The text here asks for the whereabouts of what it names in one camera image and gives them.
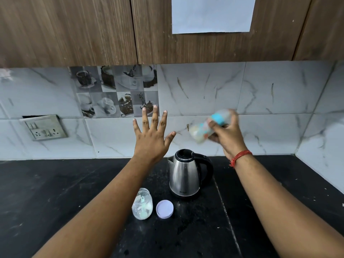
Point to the person's right forearm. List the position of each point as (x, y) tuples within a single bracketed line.
[(285, 212)]

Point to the person's left hand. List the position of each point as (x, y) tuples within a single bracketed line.
[(150, 143)]

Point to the white paper sheet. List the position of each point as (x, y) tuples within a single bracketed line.
[(212, 13)]

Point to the person's left thumb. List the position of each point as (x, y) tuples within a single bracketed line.
[(170, 137)]

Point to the person's left middle finger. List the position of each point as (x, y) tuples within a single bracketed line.
[(154, 116)]

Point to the person's left forearm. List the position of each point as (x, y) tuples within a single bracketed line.
[(91, 209)]

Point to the lilac round jar lid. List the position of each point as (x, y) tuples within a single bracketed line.
[(164, 209)]

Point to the clear glass jar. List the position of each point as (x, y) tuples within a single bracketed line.
[(142, 204)]

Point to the wall socket switch plate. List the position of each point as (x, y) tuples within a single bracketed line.
[(44, 127)]

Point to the coffee cup print tile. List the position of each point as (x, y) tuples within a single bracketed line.
[(115, 89)]

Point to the wooden wall cabinet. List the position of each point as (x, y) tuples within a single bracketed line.
[(150, 29)]

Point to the person's right fingers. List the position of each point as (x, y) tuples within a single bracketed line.
[(218, 130)]

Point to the person's left little finger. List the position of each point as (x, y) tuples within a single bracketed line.
[(136, 126)]

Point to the baby bottle with blue cap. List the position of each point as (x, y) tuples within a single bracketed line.
[(207, 126)]

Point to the red thread wristband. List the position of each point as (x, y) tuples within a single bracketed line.
[(240, 157)]

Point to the person's right hand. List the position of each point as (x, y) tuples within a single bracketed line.
[(228, 137)]

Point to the stainless steel electric kettle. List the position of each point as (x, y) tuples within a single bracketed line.
[(188, 174)]

